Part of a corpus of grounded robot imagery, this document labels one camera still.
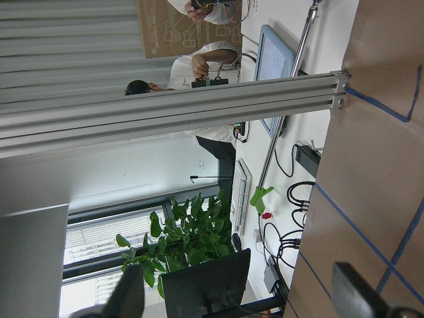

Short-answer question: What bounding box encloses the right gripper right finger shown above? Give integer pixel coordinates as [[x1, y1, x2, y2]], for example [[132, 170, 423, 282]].
[[333, 262, 423, 318]]

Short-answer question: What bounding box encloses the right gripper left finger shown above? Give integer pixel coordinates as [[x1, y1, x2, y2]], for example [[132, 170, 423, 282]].
[[70, 264, 145, 318]]

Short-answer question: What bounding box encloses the brown paper table cover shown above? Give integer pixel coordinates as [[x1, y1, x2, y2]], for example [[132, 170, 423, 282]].
[[284, 1, 423, 317]]

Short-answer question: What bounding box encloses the black computer monitor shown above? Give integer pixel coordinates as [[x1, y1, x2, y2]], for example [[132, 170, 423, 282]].
[[162, 248, 251, 318]]

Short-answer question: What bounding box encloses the green potted plant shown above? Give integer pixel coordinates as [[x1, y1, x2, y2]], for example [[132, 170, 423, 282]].
[[115, 189, 235, 296]]

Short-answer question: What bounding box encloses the white keyboard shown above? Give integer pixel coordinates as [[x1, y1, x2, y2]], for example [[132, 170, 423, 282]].
[[230, 158, 252, 235]]

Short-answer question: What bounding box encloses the blue teach pendant tablet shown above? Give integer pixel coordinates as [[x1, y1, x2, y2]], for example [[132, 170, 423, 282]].
[[253, 24, 295, 133]]

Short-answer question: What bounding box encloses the operator with glasses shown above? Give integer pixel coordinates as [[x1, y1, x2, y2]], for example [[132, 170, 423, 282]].
[[124, 41, 246, 163]]

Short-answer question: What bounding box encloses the cardboard box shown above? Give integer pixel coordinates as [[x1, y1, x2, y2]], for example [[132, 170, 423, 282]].
[[136, 1, 242, 58]]

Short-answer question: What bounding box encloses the operator in white hoodie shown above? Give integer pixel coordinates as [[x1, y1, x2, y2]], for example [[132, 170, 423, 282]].
[[168, 0, 239, 25]]

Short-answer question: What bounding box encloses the aluminium frame post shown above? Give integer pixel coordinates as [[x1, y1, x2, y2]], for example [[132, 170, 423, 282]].
[[1, 70, 349, 158]]

